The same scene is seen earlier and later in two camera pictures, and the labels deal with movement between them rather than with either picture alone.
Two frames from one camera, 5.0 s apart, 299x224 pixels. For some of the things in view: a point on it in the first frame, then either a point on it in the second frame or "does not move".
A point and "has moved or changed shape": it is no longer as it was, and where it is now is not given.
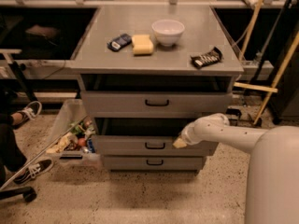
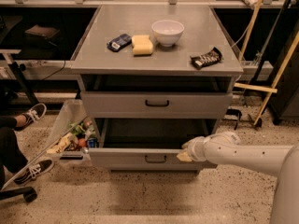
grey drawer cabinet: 147,73 does not move
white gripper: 188,135 -> 195,149
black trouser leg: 11,156 does not move
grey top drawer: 154,105 does not move
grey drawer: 146,145 has moved or changed shape
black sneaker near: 32,172 does not move
